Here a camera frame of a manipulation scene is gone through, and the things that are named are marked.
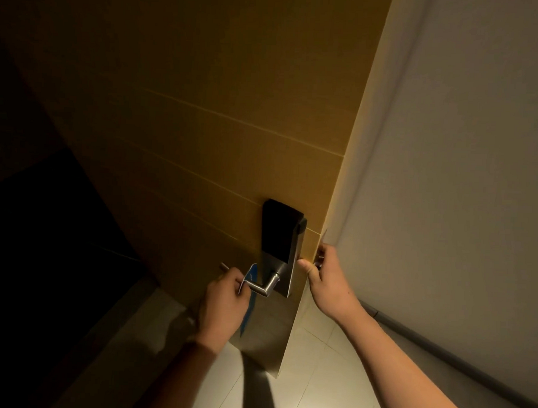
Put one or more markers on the grey baseboard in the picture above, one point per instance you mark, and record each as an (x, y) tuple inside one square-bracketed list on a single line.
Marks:
[(458, 363)]

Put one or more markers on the person's left forearm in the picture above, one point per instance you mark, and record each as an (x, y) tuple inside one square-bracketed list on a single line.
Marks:
[(176, 380)]

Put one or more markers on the person's left hand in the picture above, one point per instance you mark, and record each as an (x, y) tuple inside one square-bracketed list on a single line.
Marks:
[(222, 311)]

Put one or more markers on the outside electronic lock with lever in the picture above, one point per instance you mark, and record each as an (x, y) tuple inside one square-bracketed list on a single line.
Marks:
[(279, 229)]

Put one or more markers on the yellow wooden door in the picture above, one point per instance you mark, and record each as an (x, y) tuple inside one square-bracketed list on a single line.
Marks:
[(211, 96)]

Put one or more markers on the person's right forearm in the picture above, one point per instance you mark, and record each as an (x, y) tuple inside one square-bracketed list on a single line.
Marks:
[(395, 372)]

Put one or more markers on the person's right hand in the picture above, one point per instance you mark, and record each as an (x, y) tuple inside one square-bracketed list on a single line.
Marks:
[(332, 289)]

